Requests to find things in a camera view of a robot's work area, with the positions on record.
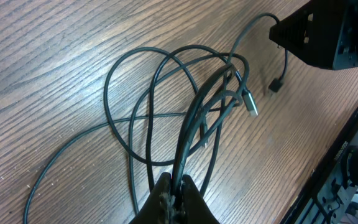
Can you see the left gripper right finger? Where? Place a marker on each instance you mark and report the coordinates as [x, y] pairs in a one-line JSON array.
[[194, 209]]

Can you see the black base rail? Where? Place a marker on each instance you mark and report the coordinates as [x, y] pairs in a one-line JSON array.
[[331, 186]]

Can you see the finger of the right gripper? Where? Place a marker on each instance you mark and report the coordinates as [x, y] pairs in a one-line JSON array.
[[313, 34]]

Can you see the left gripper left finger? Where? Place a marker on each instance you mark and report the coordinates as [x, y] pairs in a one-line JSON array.
[[158, 208]]

